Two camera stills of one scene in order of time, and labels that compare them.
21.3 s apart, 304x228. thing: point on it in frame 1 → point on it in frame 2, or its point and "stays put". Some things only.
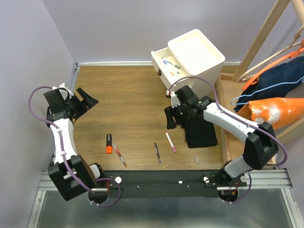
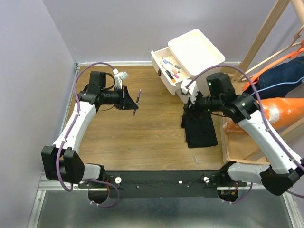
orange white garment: x=280 y=111 stays put
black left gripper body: x=76 y=107 → x=118 y=97
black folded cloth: x=200 y=133 stays put
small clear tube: x=196 y=159 stays put
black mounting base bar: x=168 y=184 stays put
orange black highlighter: x=109 y=147 → x=172 y=79
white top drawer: x=168 y=69 stays put
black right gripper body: x=181 y=115 → x=199 y=104
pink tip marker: x=170 y=142 → x=174 y=74
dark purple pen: x=157 y=154 → x=137 y=101
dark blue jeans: x=277 y=82 stays put
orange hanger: x=255 y=79 stays put
